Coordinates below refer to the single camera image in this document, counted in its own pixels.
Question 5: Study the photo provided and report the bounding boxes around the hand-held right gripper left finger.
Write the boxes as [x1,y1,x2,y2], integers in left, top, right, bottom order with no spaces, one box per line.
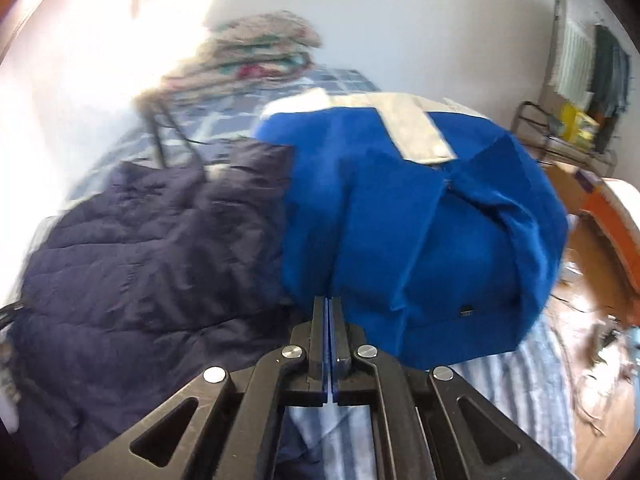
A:
[63,296,329,480]

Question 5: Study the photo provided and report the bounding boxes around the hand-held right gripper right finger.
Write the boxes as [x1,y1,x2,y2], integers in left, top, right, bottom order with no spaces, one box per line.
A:
[329,296,576,480]

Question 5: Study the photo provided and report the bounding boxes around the blue jacket with grey stripes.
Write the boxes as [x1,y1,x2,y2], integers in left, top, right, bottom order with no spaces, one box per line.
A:
[253,88,569,372]

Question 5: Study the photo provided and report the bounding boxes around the hanging dark clothes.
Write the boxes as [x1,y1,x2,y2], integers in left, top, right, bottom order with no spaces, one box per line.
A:
[590,24,633,120]

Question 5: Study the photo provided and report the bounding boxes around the blue white striped cloth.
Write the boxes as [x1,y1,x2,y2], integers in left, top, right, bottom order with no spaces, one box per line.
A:
[280,317,577,480]

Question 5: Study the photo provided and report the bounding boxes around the dark navy quilted jacket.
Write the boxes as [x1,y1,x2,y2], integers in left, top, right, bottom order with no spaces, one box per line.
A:
[9,140,307,480]

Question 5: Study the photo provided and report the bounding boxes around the blue checkered bed sheet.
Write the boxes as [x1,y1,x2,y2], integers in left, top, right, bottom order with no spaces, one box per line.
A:
[65,67,379,206]

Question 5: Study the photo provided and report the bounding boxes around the pile of folded blankets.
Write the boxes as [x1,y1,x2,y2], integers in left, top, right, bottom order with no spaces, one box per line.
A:
[161,9,322,95]

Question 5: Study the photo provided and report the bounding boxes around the orange curved board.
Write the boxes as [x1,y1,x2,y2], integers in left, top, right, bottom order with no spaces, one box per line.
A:
[580,177,640,311]

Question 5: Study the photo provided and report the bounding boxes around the yellow box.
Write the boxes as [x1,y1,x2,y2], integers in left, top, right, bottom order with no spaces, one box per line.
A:
[559,102,600,147]

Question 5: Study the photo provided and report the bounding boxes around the white radiator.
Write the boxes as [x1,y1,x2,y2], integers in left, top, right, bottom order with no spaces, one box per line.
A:
[556,17,597,103]

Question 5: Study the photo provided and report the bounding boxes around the black metal frame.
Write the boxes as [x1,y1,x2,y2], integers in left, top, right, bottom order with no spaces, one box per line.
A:
[141,96,202,170]

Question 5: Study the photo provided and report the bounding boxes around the metal wire rack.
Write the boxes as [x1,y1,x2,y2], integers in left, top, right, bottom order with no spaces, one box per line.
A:
[512,100,618,171]

